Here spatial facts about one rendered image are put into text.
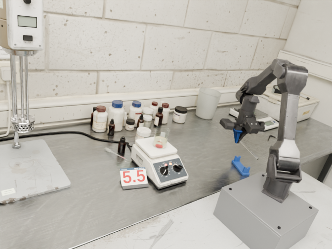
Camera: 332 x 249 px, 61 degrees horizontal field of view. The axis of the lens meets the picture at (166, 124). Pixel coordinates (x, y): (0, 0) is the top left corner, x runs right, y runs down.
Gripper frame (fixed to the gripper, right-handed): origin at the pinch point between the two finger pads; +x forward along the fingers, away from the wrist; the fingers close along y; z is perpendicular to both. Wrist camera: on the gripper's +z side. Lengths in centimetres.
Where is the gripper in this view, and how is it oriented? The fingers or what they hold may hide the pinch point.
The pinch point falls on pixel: (238, 136)
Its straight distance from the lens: 123.0
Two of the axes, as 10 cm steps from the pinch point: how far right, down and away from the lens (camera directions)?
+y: 9.5, 0.6, 3.0
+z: 2.5, 4.4, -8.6
